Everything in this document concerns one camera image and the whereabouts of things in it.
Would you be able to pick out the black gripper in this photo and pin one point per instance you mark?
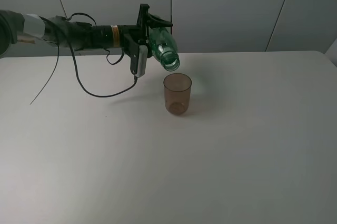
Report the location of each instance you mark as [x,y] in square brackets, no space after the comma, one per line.
[136,35]

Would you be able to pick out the green transparent plastic bottle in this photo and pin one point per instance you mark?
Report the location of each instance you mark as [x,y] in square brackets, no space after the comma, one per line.
[164,48]

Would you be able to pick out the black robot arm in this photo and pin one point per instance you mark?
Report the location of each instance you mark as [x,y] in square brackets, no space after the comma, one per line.
[60,31]

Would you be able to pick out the pink translucent plastic cup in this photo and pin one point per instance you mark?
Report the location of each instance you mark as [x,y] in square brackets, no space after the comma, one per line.
[177,92]

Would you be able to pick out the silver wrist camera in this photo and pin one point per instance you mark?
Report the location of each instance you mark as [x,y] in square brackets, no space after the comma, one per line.
[142,59]

